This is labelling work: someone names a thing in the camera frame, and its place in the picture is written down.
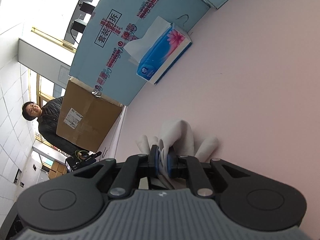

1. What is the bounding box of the brown cardboard box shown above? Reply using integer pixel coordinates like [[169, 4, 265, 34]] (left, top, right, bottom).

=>
[[56, 77, 123, 152]]

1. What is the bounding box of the black device on desk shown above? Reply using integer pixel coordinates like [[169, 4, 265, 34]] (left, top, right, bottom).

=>
[[65, 151, 101, 173]]

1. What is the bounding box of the beige cleaning cloth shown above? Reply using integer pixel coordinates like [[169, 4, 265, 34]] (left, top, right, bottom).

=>
[[136, 119, 219, 190]]

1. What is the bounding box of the blue tissue box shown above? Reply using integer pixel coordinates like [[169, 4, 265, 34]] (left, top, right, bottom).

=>
[[124, 16, 192, 85]]

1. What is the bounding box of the left blue cardboard panel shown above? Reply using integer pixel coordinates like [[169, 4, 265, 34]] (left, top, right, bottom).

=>
[[69, 0, 209, 106]]

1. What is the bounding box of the person in dark jacket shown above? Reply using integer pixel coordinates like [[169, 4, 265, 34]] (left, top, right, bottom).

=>
[[22, 96, 83, 155]]

